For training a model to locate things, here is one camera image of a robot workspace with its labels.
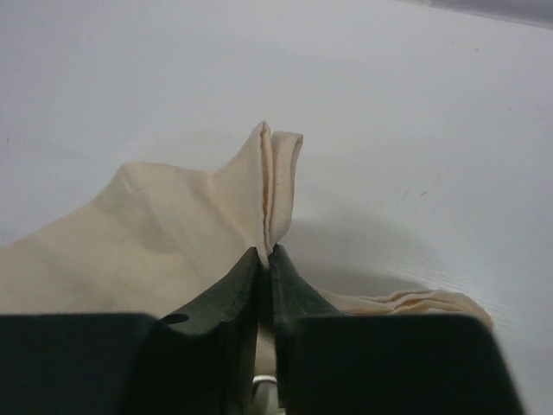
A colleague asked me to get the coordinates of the stainless steel tray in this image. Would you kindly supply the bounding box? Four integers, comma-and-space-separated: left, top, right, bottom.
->
251, 375, 280, 415

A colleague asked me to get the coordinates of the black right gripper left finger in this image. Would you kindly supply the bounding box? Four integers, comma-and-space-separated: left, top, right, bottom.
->
1, 249, 262, 414

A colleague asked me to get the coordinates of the beige cloth drape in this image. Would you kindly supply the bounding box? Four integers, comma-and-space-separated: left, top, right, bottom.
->
0, 120, 494, 377

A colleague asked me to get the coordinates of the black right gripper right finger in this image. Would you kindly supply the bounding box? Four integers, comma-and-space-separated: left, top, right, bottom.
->
270, 246, 518, 415

